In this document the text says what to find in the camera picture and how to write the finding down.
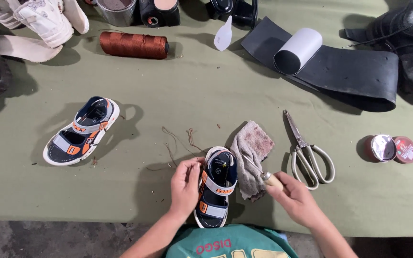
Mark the person's left hand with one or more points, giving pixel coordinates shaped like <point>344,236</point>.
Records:
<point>183,186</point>

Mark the person's right hand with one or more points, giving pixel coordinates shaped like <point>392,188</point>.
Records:
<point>296,202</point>

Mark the navy orange child sandal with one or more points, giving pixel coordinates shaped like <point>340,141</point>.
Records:
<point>218,179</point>
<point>81,132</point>

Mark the loose brown thread strand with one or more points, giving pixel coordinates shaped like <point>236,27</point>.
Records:
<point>177,140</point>

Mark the stained grey rag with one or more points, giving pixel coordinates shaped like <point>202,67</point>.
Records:
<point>251,150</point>

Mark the person's green shirt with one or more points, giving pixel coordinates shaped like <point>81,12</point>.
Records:
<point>228,243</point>

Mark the olive green table cover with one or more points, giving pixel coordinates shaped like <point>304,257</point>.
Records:
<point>192,96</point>

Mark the open shoe polish tin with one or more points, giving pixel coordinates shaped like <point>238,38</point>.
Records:
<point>382,147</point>

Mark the red shoe polish lid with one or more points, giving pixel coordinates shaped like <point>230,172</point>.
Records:
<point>405,149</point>

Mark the black rubber sheet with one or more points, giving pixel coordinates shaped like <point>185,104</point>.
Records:
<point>353,77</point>

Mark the brown thread spool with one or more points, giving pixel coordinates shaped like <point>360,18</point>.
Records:
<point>133,44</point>

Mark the white paper roll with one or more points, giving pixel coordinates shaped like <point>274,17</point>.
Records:
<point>298,50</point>

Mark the white plastic scraper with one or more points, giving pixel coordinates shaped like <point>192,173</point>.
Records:
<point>223,36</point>

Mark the black thread spool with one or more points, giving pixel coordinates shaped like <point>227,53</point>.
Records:
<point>160,12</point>

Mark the black glossy shoe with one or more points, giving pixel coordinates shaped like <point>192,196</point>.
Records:
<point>235,10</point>

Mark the metal can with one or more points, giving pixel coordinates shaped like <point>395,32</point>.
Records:
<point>117,12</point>

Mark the black lace-up boot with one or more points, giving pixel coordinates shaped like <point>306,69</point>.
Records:
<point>412,39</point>

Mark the white insole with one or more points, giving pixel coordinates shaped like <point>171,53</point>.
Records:
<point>27,48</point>

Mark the white sneaker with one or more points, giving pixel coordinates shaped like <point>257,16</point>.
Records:
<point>45,19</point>

